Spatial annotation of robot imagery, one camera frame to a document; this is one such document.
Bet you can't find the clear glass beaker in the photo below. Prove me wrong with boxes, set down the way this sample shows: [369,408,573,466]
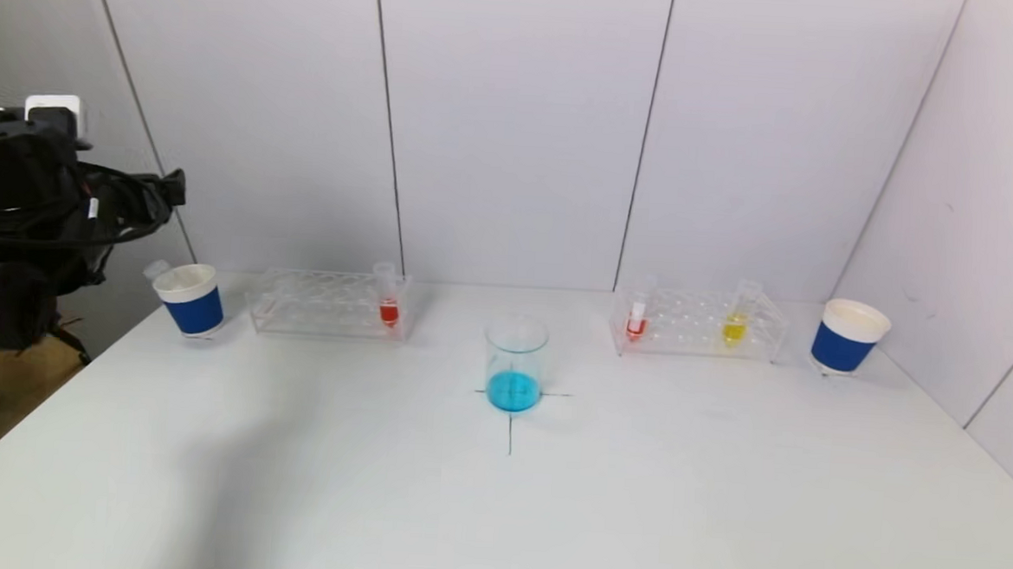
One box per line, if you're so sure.
[481,314,551,415]

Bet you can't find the red pigment clear test tube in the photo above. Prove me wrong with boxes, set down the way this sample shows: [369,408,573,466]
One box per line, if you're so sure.
[371,262,405,330]

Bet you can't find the red pigment tube white band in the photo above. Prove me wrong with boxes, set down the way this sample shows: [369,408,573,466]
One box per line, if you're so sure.
[625,275,657,344]

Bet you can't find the clear acrylic test tube rack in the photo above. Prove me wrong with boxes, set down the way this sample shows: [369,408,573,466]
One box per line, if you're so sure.
[244,267,412,343]
[609,281,791,365]

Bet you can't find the yellow pigment clear test tube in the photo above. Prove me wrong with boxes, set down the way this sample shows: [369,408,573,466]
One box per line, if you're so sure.
[720,279,765,349]

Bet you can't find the white paper cup blue sleeve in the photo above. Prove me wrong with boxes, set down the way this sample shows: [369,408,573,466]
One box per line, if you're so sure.
[810,297,894,380]
[149,262,229,341]

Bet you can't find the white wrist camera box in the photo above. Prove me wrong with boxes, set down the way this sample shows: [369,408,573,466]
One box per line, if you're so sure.
[23,93,88,139]

